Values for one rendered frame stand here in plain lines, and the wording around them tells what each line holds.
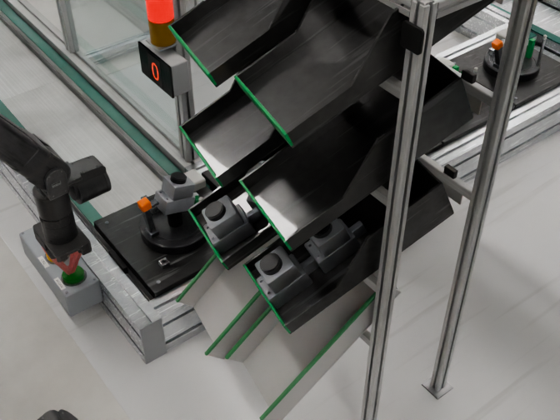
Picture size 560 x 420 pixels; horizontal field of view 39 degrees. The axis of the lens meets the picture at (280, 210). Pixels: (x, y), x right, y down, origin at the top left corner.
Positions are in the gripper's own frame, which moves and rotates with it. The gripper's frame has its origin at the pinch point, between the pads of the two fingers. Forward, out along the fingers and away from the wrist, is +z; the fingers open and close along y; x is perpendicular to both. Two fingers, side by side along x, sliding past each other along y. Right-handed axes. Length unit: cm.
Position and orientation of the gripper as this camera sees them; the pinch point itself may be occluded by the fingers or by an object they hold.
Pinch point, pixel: (70, 269)
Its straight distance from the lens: 149.3
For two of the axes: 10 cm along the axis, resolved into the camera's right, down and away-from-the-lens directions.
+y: -6.1, -5.3, 5.9
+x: -7.9, 4.0, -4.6
